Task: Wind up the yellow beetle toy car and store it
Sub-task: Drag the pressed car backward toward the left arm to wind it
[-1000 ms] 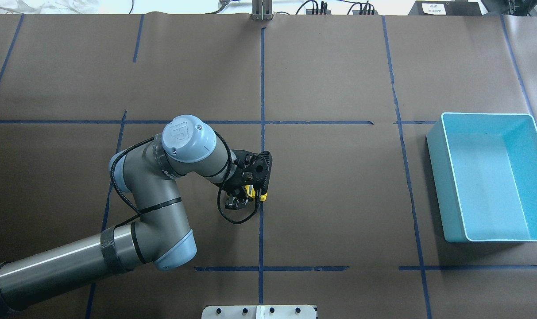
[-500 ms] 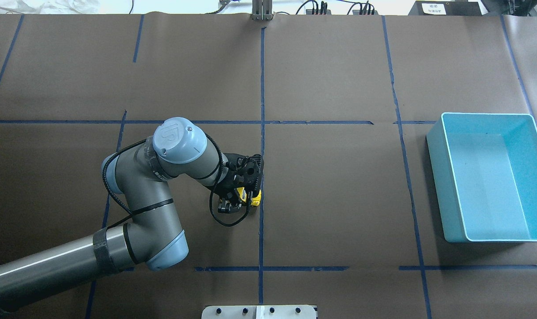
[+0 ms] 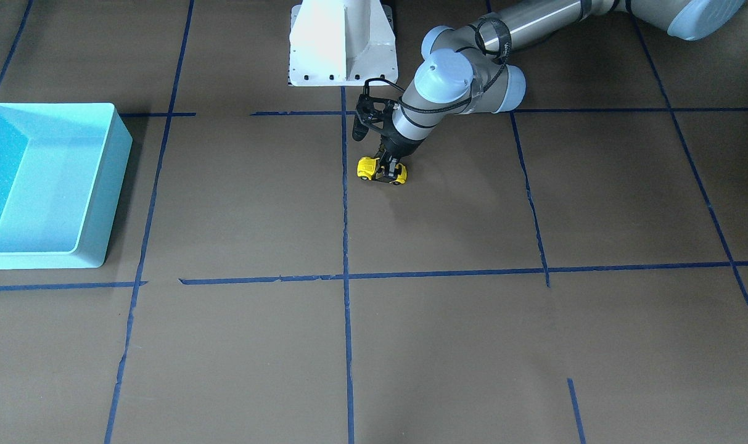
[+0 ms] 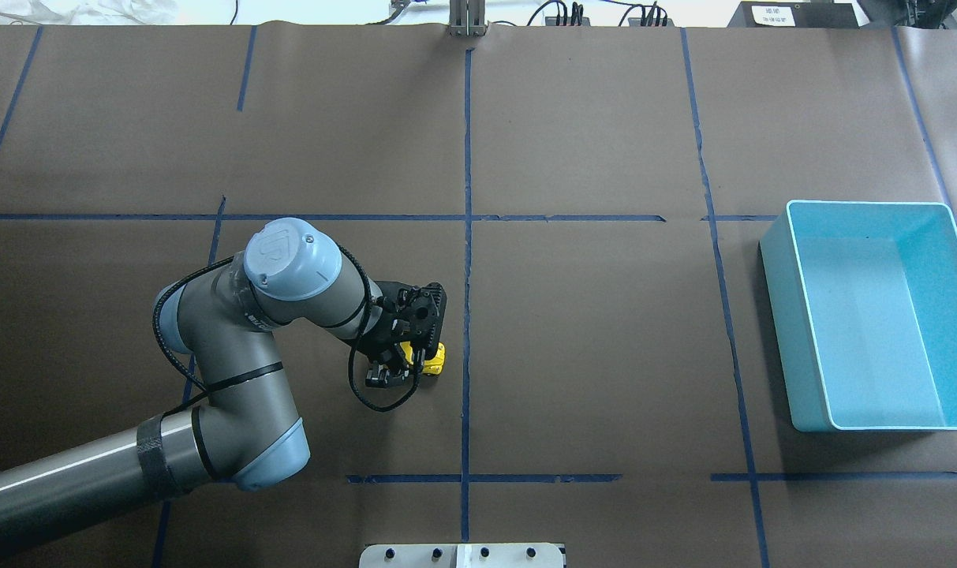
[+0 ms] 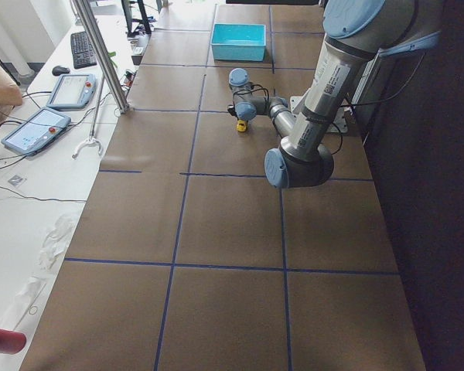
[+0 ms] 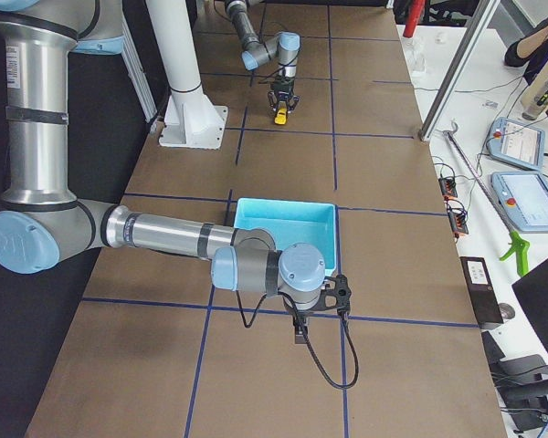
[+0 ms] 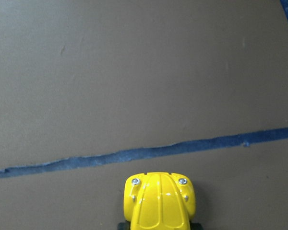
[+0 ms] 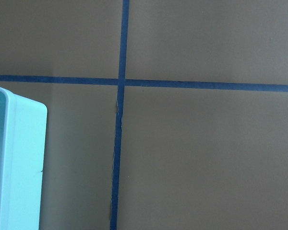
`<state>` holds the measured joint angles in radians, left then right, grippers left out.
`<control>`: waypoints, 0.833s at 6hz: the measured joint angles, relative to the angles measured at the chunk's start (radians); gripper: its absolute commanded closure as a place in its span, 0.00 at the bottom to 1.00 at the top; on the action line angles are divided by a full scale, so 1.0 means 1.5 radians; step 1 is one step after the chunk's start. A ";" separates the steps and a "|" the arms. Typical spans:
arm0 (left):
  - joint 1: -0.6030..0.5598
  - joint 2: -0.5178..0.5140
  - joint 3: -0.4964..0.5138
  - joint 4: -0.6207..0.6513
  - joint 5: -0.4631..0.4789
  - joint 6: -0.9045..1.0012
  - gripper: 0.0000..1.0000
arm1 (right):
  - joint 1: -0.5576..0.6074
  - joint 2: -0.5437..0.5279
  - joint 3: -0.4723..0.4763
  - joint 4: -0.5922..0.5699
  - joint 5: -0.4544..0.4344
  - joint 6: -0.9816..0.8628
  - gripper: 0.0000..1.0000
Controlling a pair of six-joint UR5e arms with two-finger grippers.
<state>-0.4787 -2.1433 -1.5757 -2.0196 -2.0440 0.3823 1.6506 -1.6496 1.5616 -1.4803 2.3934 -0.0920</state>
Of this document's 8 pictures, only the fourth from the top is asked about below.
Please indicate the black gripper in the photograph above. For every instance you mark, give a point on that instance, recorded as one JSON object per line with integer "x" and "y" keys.
{"x": 381, "y": 344}

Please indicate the yellow beetle toy car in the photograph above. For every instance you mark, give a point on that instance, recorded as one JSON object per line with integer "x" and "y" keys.
{"x": 435, "y": 360}

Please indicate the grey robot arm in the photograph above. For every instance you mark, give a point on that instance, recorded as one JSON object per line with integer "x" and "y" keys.
{"x": 78, "y": 362}

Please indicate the light blue plastic bin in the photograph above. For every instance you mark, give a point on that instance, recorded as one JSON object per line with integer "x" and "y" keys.
{"x": 864, "y": 302}

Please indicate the black device with label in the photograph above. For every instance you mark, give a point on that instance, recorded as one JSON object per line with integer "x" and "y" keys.
{"x": 793, "y": 14}

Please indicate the crumpled white plastic wrap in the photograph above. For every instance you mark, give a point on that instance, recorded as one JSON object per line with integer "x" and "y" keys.
{"x": 89, "y": 12}

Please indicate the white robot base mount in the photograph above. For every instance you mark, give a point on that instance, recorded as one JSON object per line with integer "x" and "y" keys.
{"x": 524, "y": 554}

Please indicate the aluminium frame post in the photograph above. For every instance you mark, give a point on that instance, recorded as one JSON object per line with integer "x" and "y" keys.
{"x": 467, "y": 18}

